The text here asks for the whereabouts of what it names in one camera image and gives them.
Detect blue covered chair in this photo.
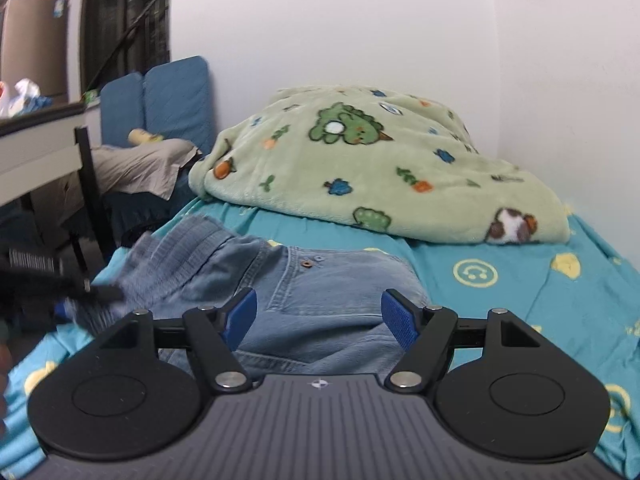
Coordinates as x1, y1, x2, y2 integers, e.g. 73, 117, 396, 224
100, 72, 147, 147

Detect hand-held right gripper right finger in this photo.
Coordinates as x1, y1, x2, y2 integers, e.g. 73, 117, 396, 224
381, 289, 544, 393

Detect silver refrigerator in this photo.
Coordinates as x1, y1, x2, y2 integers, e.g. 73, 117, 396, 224
0, 0, 71, 107

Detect dark window grille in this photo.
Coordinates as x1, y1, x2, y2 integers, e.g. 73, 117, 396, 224
80, 0, 174, 94

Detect beige cloth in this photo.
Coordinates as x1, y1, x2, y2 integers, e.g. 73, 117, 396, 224
92, 139, 202, 200

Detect green printed fleece blanket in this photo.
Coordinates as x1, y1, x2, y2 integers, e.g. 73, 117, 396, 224
189, 85, 572, 247

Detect blue denim jeans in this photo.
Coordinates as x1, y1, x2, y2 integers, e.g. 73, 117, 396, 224
65, 215, 432, 382

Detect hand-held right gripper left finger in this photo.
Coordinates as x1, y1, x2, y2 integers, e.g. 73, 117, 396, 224
92, 287, 259, 393

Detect blue cushions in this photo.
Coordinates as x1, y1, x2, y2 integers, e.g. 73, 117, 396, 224
144, 56, 217, 157

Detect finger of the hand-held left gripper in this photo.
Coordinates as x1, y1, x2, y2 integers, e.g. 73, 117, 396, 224
54, 280, 124, 321

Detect teal printed bed sheet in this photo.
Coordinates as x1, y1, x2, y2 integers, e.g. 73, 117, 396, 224
0, 195, 640, 480

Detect white table with dark top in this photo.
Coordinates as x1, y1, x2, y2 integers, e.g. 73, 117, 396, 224
0, 101, 119, 281

